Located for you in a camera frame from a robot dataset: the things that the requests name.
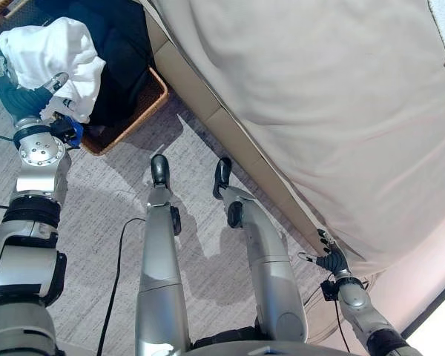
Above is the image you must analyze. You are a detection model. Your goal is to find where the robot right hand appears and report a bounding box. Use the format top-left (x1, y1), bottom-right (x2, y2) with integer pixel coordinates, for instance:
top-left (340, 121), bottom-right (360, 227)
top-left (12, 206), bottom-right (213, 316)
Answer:
top-left (299, 228), bottom-right (352, 277)

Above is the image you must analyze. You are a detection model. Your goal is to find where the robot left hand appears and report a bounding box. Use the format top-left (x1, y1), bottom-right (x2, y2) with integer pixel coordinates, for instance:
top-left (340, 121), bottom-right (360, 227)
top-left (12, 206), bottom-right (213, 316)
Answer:
top-left (0, 47), bottom-right (70, 125)

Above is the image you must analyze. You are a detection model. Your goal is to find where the white garment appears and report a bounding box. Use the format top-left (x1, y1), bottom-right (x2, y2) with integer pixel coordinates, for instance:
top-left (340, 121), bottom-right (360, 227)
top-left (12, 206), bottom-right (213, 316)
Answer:
top-left (0, 16), bottom-right (108, 125)

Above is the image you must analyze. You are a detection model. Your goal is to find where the dark clothes pile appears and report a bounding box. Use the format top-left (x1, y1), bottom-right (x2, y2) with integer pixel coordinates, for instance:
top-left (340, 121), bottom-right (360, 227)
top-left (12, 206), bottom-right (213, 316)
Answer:
top-left (33, 0), bottom-right (154, 129)

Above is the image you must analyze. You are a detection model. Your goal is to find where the silver robot right leg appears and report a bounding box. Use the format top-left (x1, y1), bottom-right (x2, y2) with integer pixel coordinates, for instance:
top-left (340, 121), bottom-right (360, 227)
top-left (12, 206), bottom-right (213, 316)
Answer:
top-left (212, 156), bottom-right (309, 344)

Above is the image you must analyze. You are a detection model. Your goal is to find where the silver robot leg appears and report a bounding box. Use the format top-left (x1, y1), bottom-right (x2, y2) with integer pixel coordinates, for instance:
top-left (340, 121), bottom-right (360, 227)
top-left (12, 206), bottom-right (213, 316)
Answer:
top-left (212, 156), bottom-right (309, 344)
top-left (134, 154), bottom-right (192, 356)

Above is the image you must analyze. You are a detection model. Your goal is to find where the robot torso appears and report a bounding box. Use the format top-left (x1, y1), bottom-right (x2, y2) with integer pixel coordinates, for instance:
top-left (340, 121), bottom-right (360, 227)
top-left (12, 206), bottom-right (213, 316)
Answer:
top-left (191, 323), bottom-right (360, 356)

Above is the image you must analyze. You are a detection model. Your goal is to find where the brown wicker basket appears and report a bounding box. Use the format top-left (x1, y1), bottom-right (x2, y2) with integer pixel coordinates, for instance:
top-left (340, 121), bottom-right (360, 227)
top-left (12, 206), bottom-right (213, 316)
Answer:
top-left (0, 0), bottom-right (170, 157)

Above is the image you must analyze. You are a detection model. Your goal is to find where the cream bed sheet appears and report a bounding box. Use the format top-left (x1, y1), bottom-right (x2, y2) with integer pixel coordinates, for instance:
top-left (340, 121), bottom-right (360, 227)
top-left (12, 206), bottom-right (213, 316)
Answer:
top-left (142, 0), bottom-right (445, 277)

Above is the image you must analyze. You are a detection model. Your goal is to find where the silver robot left leg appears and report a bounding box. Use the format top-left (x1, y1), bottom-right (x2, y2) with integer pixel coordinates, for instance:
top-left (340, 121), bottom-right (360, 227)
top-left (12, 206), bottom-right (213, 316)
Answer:
top-left (134, 154), bottom-right (192, 356)

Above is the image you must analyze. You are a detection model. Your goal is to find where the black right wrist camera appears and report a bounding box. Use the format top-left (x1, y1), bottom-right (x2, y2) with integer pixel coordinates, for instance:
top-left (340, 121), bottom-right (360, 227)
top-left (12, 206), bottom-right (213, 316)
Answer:
top-left (320, 280), bottom-right (338, 301)

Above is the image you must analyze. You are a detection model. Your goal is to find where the black blue left wrist camera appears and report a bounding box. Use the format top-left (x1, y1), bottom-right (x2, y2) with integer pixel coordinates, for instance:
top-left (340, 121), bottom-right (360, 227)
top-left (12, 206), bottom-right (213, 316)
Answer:
top-left (50, 113), bottom-right (85, 150)

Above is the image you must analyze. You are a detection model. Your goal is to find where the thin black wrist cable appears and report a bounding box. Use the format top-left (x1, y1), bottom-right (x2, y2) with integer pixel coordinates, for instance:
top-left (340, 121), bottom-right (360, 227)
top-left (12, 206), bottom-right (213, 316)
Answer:
top-left (303, 280), bottom-right (370, 353)

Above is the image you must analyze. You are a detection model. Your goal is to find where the beige bed frame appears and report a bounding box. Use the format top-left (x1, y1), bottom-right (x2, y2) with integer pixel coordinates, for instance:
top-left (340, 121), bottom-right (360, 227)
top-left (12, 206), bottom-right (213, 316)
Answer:
top-left (143, 10), bottom-right (337, 257)

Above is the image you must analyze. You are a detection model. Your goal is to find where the black floor cable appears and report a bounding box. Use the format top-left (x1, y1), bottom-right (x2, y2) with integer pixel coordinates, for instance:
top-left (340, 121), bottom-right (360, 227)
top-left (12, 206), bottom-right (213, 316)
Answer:
top-left (95, 217), bottom-right (148, 356)

